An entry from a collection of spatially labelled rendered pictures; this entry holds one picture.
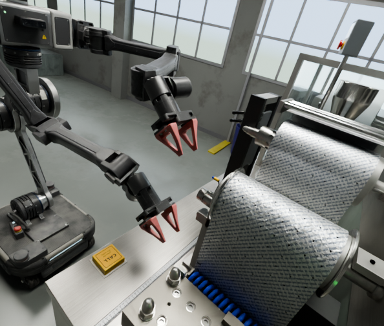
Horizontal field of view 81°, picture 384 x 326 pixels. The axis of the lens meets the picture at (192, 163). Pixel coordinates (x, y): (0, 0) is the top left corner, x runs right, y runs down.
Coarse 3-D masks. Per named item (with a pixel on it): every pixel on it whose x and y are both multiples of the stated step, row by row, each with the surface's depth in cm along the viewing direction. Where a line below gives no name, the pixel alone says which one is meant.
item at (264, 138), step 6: (264, 126) 70; (258, 132) 69; (264, 132) 68; (270, 132) 67; (276, 132) 67; (258, 138) 69; (264, 138) 68; (270, 138) 67; (258, 144) 70; (264, 144) 68
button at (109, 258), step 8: (104, 248) 72; (112, 248) 72; (96, 256) 69; (104, 256) 69; (112, 256) 70; (120, 256) 70; (96, 264) 68; (104, 264) 67; (112, 264) 68; (120, 264) 70; (104, 272) 66
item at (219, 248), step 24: (216, 240) 52; (216, 264) 55; (240, 264) 50; (264, 264) 46; (216, 288) 57; (240, 288) 52; (264, 288) 47; (288, 288) 44; (264, 312) 49; (288, 312) 45
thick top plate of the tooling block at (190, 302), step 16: (160, 288) 54; (176, 288) 55; (192, 288) 55; (160, 304) 51; (176, 304) 51; (192, 304) 53; (208, 304) 53; (128, 320) 47; (160, 320) 49; (176, 320) 49; (192, 320) 49; (208, 320) 50
